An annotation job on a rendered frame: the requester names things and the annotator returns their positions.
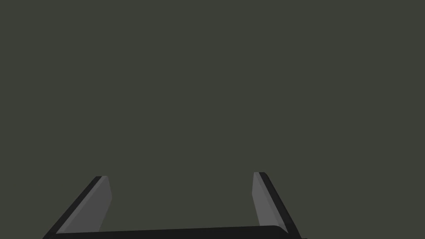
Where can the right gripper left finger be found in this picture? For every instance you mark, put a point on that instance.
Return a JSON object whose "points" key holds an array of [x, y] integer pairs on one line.
{"points": [[89, 209]]}

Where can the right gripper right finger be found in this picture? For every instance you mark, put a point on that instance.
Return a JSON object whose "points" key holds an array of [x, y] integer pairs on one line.
{"points": [[267, 205]]}

